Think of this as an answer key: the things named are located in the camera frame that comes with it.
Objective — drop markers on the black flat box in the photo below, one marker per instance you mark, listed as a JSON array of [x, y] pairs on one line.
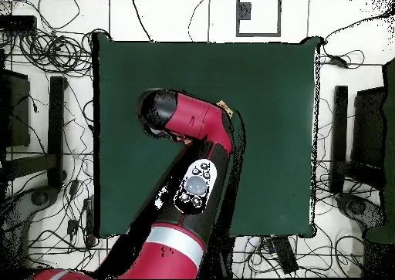
[[18, 22]]

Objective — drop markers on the white plastic item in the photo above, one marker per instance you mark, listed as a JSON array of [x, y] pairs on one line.
[[253, 241]]

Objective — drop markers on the small black power adapter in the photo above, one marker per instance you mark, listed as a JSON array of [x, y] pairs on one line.
[[74, 187], [72, 227]]

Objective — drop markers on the dark square box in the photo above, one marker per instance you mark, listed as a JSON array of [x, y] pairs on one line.
[[367, 128], [18, 113]]

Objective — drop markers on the wide black power strip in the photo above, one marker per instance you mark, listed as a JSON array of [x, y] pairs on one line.
[[285, 255]]

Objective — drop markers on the grey leg with round knob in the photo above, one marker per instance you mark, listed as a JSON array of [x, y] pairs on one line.
[[39, 197], [356, 206]]

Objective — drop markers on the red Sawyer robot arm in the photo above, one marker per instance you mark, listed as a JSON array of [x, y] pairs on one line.
[[197, 116]]

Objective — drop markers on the dark green table cloth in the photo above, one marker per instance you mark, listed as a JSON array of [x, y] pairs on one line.
[[139, 76]]

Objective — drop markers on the black stand base bar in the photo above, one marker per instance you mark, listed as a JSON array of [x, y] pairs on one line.
[[339, 132], [56, 122]]

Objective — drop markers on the long black power adapter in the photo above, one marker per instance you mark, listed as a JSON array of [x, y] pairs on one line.
[[338, 61]]

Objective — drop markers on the tan terry towel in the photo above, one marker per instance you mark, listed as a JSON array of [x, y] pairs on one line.
[[224, 105]]

